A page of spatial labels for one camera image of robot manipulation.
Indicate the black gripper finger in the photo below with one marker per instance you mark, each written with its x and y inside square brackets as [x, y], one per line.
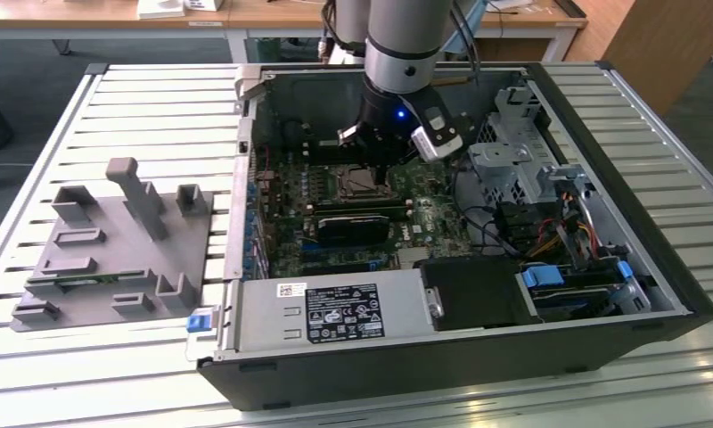
[355, 140]
[391, 160]

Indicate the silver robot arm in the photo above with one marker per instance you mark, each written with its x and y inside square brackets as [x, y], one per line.
[401, 44]

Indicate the CPU socket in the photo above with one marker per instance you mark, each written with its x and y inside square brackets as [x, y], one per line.
[355, 164]

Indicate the metal locking lever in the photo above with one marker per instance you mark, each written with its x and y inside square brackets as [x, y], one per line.
[355, 194]

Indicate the green motherboard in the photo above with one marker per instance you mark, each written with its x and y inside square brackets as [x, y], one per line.
[439, 223]

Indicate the black graphics card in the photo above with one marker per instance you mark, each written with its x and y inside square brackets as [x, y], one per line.
[350, 232]

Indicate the silver metal drive cage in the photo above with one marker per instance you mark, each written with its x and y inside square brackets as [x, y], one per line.
[510, 156]

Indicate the silver chipset heatsink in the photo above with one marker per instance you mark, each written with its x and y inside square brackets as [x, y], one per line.
[413, 258]

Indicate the black drive bay cover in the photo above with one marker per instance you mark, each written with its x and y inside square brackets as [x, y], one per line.
[474, 290]

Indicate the wooden desk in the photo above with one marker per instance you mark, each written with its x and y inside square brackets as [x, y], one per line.
[65, 20]
[529, 22]

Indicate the white papers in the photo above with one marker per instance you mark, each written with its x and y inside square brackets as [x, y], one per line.
[510, 4]

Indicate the hard disk in blue carrier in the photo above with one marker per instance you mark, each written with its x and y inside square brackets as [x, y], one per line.
[540, 276]

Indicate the white box blue print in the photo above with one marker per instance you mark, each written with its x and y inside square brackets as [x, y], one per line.
[201, 4]

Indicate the silver power supply unit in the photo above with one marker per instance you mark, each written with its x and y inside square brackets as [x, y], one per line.
[261, 321]

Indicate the blue plastic tab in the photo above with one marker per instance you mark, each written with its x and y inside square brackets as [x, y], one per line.
[625, 269]

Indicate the grey parts rack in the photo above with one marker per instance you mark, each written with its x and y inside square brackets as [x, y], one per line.
[111, 249]

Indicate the blue case latch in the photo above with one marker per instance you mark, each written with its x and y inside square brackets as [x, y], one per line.
[198, 323]

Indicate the wooden cabinet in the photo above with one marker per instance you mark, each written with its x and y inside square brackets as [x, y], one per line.
[660, 44]

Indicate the black PC case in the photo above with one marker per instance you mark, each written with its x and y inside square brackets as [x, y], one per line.
[391, 383]

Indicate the green RAM stick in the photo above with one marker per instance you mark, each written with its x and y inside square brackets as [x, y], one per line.
[103, 279]

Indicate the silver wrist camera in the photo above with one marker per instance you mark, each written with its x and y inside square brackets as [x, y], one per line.
[435, 142]

